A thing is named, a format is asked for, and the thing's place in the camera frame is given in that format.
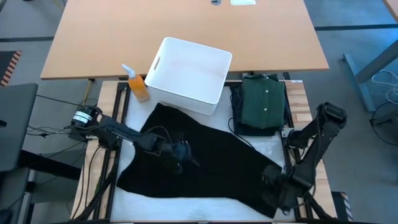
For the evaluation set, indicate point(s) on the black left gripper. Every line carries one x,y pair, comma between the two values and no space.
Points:
169,155

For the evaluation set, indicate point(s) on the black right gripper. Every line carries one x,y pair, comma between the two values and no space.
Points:
280,189

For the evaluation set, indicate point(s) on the black garment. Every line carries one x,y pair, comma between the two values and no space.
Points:
217,161

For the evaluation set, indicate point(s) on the dark blue jeans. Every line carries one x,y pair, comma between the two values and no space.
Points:
248,133

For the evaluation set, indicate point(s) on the dark navy garment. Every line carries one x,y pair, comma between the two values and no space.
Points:
236,102

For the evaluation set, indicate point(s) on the dark green garment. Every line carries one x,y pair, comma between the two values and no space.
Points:
262,102

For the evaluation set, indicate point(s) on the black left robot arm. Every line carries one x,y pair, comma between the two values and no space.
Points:
121,132

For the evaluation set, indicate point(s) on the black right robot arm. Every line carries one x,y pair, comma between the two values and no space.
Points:
320,140

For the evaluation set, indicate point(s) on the white perforated laundry basket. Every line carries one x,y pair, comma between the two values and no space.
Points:
189,71

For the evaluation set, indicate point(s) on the hazard-striped black block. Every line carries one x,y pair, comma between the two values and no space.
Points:
345,205

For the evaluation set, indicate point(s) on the orange spray bottle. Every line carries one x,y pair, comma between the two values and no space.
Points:
139,88

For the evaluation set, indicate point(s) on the black metal floor beam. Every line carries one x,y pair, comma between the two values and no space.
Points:
49,165

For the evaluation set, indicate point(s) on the light wooden desk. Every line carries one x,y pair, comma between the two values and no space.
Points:
109,37
393,7

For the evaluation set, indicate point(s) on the grey metal desk leg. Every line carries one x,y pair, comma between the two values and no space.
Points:
357,81

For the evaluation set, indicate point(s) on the white flat socket plate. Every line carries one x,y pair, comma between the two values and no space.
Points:
242,2

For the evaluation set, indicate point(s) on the black mat hazard-striped edge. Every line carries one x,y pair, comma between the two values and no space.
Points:
7,67

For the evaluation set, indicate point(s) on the silver metal bracket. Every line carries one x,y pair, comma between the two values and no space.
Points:
285,132

